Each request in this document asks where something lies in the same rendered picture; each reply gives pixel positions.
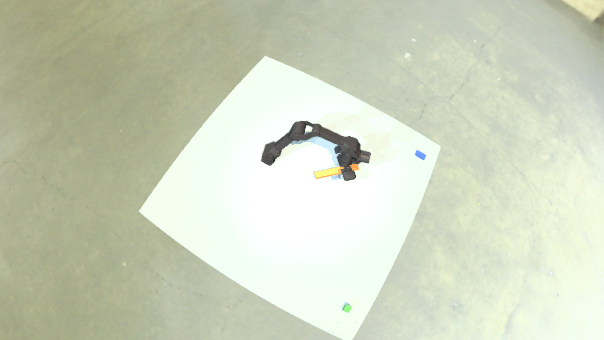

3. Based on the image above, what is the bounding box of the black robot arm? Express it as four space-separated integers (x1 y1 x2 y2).
260 121 371 166

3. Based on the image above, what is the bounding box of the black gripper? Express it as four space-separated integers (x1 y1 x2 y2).
334 145 356 181

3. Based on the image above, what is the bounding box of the orange bar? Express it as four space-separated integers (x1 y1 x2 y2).
314 164 359 179

